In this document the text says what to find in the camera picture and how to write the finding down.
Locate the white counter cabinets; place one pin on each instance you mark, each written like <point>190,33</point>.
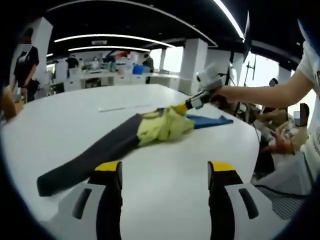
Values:
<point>105,78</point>

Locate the white ceiling light strip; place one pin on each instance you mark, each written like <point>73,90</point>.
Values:
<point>112,35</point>
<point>231,18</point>
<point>107,47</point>

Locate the ceiling air vent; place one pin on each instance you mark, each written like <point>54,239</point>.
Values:
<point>99,42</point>

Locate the brown cardboard box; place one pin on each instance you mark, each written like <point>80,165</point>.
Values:
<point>7,105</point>

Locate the grey mesh chair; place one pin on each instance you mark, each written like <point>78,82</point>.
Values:
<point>287,185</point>

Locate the black light stand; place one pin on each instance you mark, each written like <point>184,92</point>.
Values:
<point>252,70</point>

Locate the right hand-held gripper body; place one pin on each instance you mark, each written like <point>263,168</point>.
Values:
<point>210,77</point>

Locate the blue container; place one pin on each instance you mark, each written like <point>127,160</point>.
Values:
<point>138,70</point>

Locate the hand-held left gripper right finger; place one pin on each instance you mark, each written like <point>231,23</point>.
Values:
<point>240,212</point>

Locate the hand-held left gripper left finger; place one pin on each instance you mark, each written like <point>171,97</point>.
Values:
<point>75,215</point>

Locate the yellow blue grey garment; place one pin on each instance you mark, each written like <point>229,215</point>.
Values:
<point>112,140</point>

